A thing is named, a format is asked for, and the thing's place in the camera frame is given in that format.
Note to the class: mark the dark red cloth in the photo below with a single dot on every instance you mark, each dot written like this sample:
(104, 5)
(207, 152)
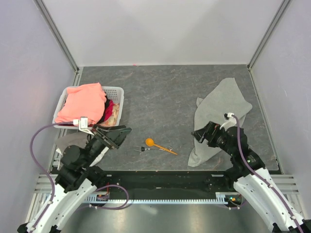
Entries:
(108, 109)

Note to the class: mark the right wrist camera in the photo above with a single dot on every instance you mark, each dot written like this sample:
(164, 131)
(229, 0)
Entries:
(230, 121)

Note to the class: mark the right aluminium frame post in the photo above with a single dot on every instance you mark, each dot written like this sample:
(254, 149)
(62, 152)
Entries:
(269, 31)

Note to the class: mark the grey cloth napkin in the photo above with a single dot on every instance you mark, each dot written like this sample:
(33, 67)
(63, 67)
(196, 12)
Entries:
(225, 98)

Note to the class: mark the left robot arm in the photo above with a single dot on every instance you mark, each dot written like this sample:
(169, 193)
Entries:
(76, 180)

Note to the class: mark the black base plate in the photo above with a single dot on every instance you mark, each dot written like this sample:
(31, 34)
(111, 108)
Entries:
(151, 180)

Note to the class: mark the aluminium frame post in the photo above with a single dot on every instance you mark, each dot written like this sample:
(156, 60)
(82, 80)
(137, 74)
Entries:
(269, 31)
(56, 33)

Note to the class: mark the grey and white cloth pile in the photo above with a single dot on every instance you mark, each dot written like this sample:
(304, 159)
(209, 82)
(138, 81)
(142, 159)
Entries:
(79, 139)

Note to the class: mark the orange plastic spoon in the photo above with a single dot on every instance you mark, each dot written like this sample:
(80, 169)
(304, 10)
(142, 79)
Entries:
(150, 142)

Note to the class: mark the white plastic basket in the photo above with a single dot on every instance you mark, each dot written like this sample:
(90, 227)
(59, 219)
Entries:
(113, 93)

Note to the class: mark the salmon pink folded cloth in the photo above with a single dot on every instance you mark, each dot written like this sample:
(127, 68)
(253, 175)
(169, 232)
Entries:
(87, 100)

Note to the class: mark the left aluminium frame post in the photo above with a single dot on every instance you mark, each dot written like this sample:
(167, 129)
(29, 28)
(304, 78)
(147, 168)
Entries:
(56, 33)

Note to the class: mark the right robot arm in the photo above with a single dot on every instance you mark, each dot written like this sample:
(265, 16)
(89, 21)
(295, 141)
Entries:
(250, 178)

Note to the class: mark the blue-grey cable duct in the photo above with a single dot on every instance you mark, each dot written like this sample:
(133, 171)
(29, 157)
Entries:
(219, 199)

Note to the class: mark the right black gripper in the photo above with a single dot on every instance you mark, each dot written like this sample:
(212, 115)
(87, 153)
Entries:
(212, 129)

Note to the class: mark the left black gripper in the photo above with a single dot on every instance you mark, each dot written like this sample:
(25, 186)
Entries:
(116, 135)

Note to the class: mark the clear-handled metal fork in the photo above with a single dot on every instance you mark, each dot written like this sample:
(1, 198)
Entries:
(143, 149)

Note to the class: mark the beige patterned cloth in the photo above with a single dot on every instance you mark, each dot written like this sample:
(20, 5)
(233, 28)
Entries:
(112, 120)

